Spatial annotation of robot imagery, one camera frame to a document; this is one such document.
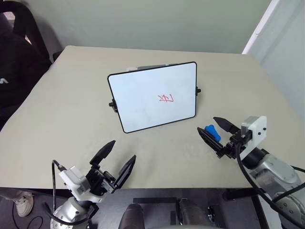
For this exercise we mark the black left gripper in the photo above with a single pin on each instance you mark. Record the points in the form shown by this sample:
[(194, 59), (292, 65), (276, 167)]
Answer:
[(98, 180)]

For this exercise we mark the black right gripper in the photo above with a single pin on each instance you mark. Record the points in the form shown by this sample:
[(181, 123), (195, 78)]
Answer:
[(234, 145)]

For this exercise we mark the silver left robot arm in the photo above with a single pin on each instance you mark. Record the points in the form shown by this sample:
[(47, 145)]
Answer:
[(69, 213)]

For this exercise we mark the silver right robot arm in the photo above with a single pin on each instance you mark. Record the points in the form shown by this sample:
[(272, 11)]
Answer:
[(274, 171)]

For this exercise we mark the blue eraser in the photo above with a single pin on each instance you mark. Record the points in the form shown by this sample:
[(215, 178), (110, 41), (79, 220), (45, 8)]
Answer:
[(213, 132)]

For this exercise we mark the black whiteboard pivot knob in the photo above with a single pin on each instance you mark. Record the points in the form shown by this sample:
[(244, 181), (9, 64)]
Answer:
[(112, 105), (197, 90)]

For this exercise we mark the dark rounded shape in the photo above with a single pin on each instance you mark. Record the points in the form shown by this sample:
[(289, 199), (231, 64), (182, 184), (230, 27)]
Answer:
[(193, 213), (132, 217)]

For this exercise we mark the white sneaker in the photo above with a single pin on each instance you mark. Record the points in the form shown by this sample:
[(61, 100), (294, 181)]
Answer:
[(23, 205)]

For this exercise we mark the black office chair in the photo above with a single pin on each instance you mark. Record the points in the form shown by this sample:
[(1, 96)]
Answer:
[(31, 21), (16, 71)]

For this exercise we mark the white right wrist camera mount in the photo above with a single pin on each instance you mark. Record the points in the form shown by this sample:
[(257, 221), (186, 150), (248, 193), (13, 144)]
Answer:
[(258, 130)]

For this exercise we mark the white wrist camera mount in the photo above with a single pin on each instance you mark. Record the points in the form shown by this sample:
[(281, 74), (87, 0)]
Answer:
[(258, 130), (71, 177)]

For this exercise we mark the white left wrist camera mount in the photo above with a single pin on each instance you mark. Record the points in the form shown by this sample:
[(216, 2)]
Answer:
[(71, 177)]

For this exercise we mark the black table frame bar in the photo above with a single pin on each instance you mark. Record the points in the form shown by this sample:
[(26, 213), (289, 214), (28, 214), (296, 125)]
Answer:
[(240, 194)]

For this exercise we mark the white whiteboard with black frame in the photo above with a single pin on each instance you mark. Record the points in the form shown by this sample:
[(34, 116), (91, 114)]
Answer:
[(147, 95)]

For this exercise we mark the white door frame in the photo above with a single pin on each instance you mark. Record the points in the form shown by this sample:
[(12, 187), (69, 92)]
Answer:
[(259, 26)]

